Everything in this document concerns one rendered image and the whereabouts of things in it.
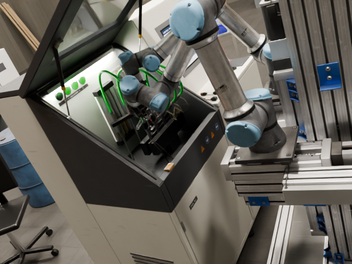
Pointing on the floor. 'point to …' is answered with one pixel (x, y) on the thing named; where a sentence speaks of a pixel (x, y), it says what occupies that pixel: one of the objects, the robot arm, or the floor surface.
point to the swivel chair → (17, 217)
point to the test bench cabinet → (148, 234)
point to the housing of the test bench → (53, 173)
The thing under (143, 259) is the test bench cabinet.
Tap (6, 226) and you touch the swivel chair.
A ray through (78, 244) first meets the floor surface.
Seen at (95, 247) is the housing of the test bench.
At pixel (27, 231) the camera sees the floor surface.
